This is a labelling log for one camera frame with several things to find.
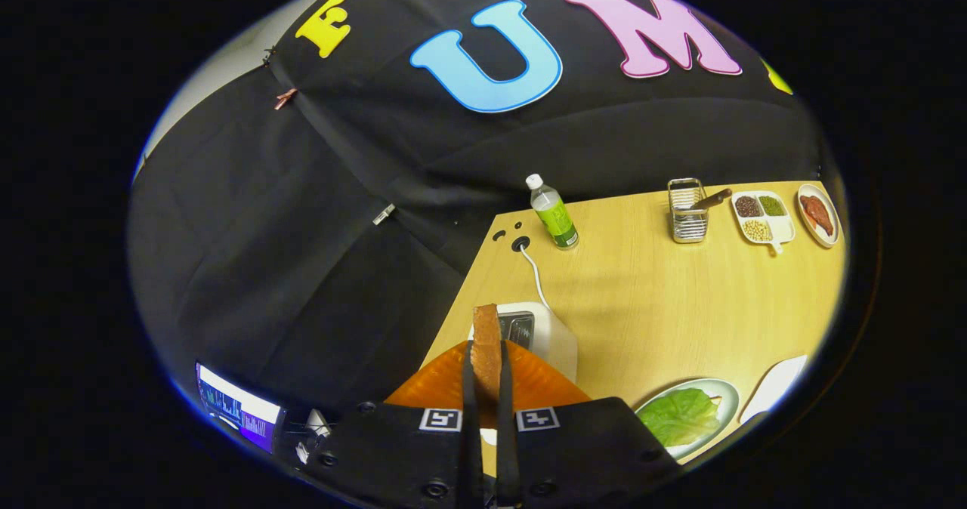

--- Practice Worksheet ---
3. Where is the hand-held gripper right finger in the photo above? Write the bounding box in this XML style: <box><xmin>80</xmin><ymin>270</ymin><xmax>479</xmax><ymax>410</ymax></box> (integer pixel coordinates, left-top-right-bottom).
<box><xmin>495</xmin><ymin>341</ymin><xmax>684</xmax><ymax>509</ymax></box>

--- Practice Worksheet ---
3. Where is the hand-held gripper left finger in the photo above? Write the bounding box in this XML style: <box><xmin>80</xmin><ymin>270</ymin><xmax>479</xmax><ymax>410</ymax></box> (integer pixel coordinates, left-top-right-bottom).
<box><xmin>298</xmin><ymin>341</ymin><xmax>484</xmax><ymax>509</ymax></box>

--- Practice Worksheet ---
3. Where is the toasted bread slice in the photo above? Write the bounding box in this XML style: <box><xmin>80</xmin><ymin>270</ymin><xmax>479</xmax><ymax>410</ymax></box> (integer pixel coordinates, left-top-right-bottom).
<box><xmin>472</xmin><ymin>304</ymin><xmax>503</xmax><ymax>428</ymax></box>

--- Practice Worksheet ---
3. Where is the green lettuce leaf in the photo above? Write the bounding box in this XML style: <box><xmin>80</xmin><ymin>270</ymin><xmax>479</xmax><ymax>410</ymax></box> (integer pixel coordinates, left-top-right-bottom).
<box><xmin>638</xmin><ymin>388</ymin><xmax>722</xmax><ymax>447</ymax></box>

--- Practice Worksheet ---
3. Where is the white toaster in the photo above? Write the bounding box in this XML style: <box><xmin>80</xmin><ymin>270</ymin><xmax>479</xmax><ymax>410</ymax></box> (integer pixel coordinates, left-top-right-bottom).
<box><xmin>468</xmin><ymin>301</ymin><xmax>579</xmax><ymax>384</ymax></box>

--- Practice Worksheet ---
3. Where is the green label water bottle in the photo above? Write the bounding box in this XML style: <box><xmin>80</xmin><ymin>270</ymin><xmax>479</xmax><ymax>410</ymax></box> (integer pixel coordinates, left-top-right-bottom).
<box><xmin>526</xmin><ymin>174</ymin><xmax>580</xmax><ymax>251</ymax></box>

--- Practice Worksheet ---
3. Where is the pale green round plate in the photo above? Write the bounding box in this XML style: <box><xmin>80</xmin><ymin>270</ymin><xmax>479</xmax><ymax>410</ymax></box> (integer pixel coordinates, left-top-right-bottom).
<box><xmin>635</xmin><ymin>378</ymin><xmax>741</xmax><ymax>462</ymax></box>

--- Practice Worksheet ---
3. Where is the computer monitor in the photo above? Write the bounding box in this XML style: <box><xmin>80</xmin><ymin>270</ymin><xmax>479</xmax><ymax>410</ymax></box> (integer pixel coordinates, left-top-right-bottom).
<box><xmin>195</xmin><ymin>362</ymin><xmax>286</xmax><ymax>455</ymax></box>

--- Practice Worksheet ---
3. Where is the black backdrop cloth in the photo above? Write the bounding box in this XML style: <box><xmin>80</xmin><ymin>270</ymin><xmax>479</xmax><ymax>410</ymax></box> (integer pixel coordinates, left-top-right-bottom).
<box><xmin>127</xmin><ymin>0</ymin><xmax>828</xmax><ymax>434</ymax></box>

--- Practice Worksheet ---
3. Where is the white rectangular plate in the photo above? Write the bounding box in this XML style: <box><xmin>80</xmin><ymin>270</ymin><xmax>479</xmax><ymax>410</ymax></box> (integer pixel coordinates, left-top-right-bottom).
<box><xmin>740</xmin><ymin>355</ymin><xmax>809</xmax><ymax>424</ymax></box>

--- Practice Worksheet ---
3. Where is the white divided bean dish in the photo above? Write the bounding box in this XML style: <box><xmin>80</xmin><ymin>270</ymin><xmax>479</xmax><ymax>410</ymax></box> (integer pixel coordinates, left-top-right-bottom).
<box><xmin>731</xmin><ymin>191</ymin><xmax>796</xmax><ymax>255</ymax></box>

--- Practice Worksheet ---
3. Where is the white round meat plate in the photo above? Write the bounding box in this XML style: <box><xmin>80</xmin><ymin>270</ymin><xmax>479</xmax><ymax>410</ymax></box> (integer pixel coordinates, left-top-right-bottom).
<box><xmin>797</xmin><ymin>184</ymin><xmax>842</xmax><ymax>248</ymax></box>

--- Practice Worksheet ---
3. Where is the brown meat piece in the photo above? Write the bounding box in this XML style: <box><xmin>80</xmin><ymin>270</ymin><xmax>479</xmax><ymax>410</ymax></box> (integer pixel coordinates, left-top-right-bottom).
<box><xmin>801</xmin><ymin>195</ymin><xmax>834</xmax><ymax>236</ymax></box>

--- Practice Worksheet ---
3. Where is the white toaster cable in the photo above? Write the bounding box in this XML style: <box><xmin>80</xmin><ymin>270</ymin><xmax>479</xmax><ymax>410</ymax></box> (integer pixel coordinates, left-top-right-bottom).
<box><xmin>516</xmin><ymin>241</ymin><xmax>552</xmax><ymax>310</ymax></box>

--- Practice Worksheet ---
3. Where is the metal wire basket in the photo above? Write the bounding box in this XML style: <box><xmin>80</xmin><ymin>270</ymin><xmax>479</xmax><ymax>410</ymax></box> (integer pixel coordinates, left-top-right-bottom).
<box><xmin>668</xmin><ymin>178</ymin><xmax>709</xmax><ymax>244</ymax></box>

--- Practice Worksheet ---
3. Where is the brown handled utensil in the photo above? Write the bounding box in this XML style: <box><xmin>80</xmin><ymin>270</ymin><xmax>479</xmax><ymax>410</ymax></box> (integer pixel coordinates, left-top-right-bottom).
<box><xmin>675</xmin><ymin>188</ymin><xmax>734</xmax><ymax>215</ymax></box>

